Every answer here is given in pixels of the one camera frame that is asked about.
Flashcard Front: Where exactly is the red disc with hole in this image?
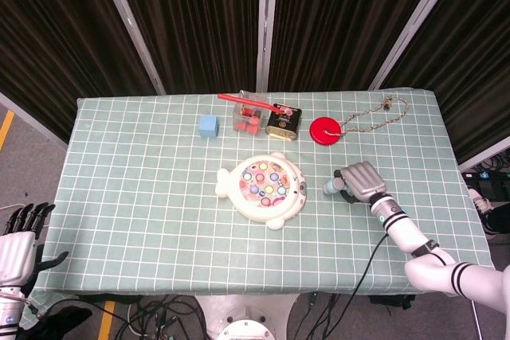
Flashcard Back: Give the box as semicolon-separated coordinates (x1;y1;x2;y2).
309;115;343;147

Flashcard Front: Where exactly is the green checked tablecloth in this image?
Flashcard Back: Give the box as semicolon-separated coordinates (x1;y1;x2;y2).
19;87;497;327

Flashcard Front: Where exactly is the black equipment with blue label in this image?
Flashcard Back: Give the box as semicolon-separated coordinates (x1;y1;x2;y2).
461;156;510;234

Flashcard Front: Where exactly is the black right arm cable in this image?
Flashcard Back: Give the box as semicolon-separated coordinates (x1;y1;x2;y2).
349;231;390;297

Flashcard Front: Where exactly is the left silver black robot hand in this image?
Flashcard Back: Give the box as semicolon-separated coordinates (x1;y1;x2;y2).
0;201;69;287

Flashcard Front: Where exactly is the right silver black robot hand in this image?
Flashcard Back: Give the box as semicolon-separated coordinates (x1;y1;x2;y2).
333;161;390;205

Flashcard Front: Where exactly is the silver partition post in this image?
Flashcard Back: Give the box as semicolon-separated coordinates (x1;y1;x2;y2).
367;0;468;92
92;0;167;96
255;0;281;93

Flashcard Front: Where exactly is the dark brown curtain panel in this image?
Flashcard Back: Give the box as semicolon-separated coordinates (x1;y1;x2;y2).
0;0;157;145
109;0;263;95
381;0;510;165
268;0;446;93

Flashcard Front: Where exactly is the red plastic stick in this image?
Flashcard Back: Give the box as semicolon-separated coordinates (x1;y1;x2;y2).
217;93;282;114

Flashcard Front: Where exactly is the white fish-shaped fishing toy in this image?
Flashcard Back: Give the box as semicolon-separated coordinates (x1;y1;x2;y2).
216;151;309;231

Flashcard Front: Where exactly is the silver partition base rail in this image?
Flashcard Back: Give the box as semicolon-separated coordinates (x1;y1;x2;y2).
457;143;510;170

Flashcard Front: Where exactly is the black box under table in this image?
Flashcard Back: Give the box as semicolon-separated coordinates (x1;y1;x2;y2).
369;294;416;311

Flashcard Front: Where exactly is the light blue handheld toy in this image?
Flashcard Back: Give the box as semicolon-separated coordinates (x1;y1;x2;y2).
323;178;345;197

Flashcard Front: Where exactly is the black floor cable tangle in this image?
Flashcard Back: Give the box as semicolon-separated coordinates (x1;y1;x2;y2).
294;293;374;337
113;295;210;340

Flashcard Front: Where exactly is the clear plastic box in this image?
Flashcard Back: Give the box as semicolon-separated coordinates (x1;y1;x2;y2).
232;91;269;135

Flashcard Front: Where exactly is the light blue foam cube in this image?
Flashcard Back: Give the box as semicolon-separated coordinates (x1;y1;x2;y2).
198;114;220;139

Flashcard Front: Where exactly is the black and gold tin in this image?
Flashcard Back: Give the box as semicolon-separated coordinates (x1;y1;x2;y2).
265;105;304;142

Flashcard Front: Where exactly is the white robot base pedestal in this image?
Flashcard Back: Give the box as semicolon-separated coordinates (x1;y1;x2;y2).
194;294;300;340

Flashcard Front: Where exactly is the braided rope loop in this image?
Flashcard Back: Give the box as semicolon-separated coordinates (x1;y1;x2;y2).
324;96;410;136

